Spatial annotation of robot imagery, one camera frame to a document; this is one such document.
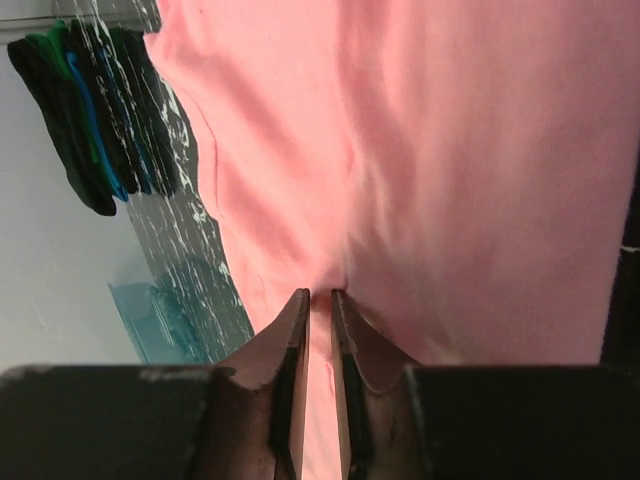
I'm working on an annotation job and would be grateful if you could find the pink t shirt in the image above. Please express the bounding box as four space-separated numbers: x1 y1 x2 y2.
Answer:
145 1 639 479

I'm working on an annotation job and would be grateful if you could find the folded blue t shirt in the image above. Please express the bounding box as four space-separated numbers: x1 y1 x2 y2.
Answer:
64 51 151 202

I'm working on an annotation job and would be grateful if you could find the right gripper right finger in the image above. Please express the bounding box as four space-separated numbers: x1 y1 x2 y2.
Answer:
331 290 427 479

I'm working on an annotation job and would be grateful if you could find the folded black t shirt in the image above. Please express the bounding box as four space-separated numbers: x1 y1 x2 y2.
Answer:
7 20 178 216

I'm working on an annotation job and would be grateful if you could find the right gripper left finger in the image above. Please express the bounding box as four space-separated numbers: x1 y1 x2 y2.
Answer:
192 289 310 480

